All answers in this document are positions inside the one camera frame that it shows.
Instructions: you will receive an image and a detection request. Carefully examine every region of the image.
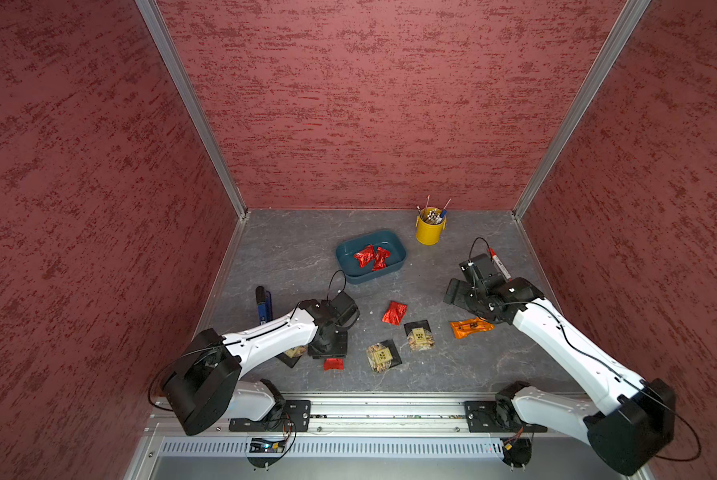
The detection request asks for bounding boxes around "teal plastic storage box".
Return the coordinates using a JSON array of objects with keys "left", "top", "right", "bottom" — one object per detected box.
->
[{"left": 336, "top": 230, "right": 407, "bottom": 285}]

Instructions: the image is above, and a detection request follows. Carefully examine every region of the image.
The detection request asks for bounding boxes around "aluminium front rail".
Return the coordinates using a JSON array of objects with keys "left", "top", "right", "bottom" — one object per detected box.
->
[{"left": 144, "top": 394, "right": 633, "bottom": 438}]

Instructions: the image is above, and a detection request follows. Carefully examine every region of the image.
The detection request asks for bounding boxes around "clear tea bag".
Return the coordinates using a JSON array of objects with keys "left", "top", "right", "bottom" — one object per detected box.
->
[
  {"left": 404, "top": 320, "right": 435, "bottom": 351},
  {"left": 367, "top": 339, "right": 403, "bottom": 373}
]

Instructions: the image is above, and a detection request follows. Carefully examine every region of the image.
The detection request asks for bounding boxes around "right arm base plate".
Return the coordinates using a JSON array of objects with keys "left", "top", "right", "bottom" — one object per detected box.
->
[{"left": 464, "top": 400, "right": 548, "bottom": 435}]

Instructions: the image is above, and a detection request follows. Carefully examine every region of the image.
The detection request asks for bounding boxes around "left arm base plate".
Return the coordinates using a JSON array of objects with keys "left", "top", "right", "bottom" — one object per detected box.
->
[{"left": 228, "top": 400, "right": 312, "bottom": 433}]

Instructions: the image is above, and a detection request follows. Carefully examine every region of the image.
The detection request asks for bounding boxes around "aluminium corner profile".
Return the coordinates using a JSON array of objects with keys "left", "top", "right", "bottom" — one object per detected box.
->
[
  {"left": 136, "top": 0, "right": 248, "bottom": 222},
  {"left": 513, "top": 0, "right": 653, "bottom": 218}
]

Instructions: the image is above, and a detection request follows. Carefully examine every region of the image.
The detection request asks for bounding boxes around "yellow metal pencil bucket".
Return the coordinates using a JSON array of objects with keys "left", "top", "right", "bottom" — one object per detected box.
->
[{"left": 416, "top": 207, "right": 447, "bottom": 246}]

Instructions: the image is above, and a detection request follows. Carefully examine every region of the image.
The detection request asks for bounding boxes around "blue black stapler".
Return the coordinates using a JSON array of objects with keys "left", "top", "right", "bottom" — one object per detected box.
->
[{"left": 256, "top": 285, "right": 274, "bottom": 325}]

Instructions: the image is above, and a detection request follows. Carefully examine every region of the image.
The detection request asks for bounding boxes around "orange foil tea bag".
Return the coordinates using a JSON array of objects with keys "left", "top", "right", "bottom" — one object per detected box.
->
[{"left": 450, "top": 317, "right": 495, "bottom": 340}]

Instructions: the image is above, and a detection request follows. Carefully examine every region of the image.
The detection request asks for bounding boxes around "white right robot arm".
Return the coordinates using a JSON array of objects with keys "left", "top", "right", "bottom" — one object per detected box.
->
[{"left": 444, "top": 253, "right": 676, "bottom": 476}]

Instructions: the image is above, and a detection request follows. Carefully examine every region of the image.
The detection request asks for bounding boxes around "clear tea bag edge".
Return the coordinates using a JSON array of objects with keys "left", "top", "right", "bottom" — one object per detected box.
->
[{"left": 276, "top": 345, "right": 308, "bottom": 368}]

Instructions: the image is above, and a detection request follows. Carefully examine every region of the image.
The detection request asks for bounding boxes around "aluminium corner profile right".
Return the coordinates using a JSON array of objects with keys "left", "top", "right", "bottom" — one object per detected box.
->
[{"left": 513, "top": 0, "right": 653, "bottom": 218}]

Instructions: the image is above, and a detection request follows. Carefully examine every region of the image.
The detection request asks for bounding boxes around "aluminium corner profile left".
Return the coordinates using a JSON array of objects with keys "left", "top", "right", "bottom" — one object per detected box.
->
[{"left": 136, "top": 0, "right": 248, "bottom": 222}]

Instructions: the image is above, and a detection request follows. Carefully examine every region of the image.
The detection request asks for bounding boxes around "red white marker pen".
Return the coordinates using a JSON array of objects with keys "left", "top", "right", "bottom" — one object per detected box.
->
[{"left": 489, "top": 248, "right": 512, "bottom": 281}]

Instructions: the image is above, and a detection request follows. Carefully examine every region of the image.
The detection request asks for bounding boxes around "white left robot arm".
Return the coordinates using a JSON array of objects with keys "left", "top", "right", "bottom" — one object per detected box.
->
[{"left": 158, "top": 291, "right": 360, "bottom": 436}]

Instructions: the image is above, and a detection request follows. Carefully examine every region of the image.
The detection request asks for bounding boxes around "red foil tea bag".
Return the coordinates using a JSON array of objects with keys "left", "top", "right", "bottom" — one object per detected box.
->
[
  {"left": 382, "top": 301, "right": 408, "bottom": 325},
  {"left": 373, "top": 246, "right": 391, "bottom": 271},
  {"left": 354, "top": 244, "right": 375, "bottom": 269},
  {"left": 324, "top": 358, "right": 344, "bottom": 371}
]

